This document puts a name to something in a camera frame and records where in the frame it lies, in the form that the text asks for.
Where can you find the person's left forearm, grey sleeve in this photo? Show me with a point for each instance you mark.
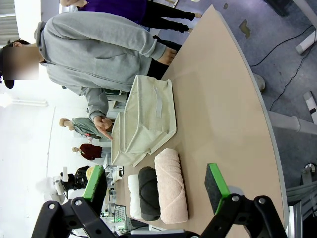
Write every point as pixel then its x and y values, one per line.
pixel 148 42

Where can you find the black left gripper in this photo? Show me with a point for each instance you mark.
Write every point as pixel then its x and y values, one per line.
pixel 74 179

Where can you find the dark grey rolled towel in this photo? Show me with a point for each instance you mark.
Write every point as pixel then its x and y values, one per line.
pixel 148 193

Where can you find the pale clothes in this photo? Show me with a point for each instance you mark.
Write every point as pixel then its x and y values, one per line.
pixel 171 186

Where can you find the person in green jacket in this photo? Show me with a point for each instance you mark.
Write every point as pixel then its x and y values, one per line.
pixel 83 126

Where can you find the person in purple top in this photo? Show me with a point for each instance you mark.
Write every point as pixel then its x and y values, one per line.
pixel 123 10

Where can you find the right gripper black finger with green pad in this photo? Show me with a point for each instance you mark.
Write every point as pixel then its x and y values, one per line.
pixel 247 215

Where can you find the person in grey hoodie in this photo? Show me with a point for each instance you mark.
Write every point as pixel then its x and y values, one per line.
pixel 99 49

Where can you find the person's right forearm, grey sleeve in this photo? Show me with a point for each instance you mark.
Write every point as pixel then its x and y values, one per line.
pixel 97 104

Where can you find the white towel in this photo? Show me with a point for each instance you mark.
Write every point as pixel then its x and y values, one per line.
pixel 133 196

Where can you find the person in dark red top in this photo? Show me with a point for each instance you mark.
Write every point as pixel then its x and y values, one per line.
pixel 89 151

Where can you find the person's left hand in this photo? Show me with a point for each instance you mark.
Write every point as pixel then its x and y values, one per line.
pixel 167 56

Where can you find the metal frame stand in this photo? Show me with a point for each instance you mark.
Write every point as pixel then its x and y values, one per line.
pixel 303 198

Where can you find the person's right hand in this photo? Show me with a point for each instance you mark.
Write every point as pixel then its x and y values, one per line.
pixel 102 125

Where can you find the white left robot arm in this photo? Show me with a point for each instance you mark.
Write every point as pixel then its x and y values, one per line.
pixel 53 188

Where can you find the white table leg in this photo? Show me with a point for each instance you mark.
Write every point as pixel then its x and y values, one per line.
pixel 289 122

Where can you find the cream canvas basket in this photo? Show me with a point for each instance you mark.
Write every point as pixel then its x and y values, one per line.
pixel 148 116
pixel 120 148

